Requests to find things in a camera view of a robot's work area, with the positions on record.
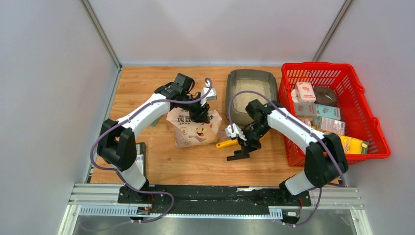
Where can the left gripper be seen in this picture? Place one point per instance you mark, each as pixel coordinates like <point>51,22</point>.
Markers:
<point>200,115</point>

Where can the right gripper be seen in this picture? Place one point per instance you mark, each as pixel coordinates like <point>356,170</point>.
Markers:
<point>249,145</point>

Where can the black bag clip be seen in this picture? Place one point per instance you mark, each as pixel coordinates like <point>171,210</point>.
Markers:
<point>239,157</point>

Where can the yellow plastic scoop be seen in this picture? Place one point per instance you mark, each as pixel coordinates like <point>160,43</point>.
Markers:
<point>226,144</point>

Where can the pink cat litter bag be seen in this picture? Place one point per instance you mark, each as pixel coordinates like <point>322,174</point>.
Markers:
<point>191,134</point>

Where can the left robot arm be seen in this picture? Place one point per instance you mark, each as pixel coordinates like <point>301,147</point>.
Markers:
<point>116,143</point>

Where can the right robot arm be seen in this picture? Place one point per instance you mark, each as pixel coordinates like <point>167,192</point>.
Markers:
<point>325,159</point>

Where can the grey litter box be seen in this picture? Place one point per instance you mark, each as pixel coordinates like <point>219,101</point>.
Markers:
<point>244,86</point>

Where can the black flat box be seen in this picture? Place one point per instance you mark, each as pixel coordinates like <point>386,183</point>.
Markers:
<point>141,157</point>

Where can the teal pink box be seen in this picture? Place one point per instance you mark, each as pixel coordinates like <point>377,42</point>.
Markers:
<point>312,110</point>

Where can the white patterned box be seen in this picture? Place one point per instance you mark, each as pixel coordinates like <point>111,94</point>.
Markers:
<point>329,125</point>

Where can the pink white carton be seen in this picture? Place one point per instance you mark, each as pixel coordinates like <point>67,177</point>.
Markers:
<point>303,93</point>

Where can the brown round container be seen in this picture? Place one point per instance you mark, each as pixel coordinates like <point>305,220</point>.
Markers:
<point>325,96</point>

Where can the yellow sponge pack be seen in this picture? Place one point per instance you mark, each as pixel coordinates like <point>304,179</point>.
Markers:
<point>353,145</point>

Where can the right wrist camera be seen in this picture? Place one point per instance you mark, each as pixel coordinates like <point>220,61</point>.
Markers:
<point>233,131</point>

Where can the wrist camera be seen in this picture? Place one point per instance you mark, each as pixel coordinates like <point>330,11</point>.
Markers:
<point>208,95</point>
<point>233,131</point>

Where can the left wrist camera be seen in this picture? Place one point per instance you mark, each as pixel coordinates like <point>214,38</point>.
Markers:
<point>208,95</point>

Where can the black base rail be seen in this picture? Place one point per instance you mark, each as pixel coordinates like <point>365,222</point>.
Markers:
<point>214,200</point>

